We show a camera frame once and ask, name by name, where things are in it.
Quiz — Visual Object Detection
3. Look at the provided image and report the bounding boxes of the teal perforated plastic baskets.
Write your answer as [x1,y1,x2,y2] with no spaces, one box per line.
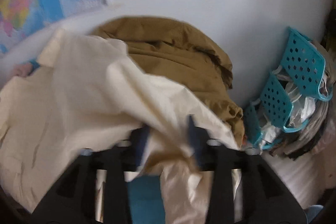
[249,40,336,159]

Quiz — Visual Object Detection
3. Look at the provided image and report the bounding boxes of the world map poster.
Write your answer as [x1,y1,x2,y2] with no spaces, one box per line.
[0,0,66,54]

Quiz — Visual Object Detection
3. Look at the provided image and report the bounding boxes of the medium teal perforated basket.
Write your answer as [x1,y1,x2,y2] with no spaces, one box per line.
[259,72,311,134]

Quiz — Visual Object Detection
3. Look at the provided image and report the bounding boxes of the small teal perforated basket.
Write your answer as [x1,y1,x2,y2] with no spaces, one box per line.
[244,103,271,150]

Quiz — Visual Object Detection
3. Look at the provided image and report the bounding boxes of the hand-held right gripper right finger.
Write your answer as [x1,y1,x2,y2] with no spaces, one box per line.
[187,114,303,224]

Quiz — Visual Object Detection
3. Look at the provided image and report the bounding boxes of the large teal perforated basket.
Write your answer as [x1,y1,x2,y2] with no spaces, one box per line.
[281,27,334,102]

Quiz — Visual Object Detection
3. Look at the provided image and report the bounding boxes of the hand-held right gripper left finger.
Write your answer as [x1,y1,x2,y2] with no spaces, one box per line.
[30,126,151,224]

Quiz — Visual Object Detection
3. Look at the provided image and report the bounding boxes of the brown garment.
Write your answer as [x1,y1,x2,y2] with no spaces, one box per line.
[91,17,245,144]

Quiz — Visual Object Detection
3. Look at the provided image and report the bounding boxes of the blue printed bed sheet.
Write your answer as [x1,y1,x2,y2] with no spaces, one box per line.
[127,173,166,224]

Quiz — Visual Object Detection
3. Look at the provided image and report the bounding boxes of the pink garment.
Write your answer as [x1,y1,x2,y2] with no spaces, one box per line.
[12,63,36,78]

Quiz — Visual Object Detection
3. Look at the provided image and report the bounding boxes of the cream garment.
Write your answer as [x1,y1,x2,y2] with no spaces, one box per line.
[0,28,240,224]

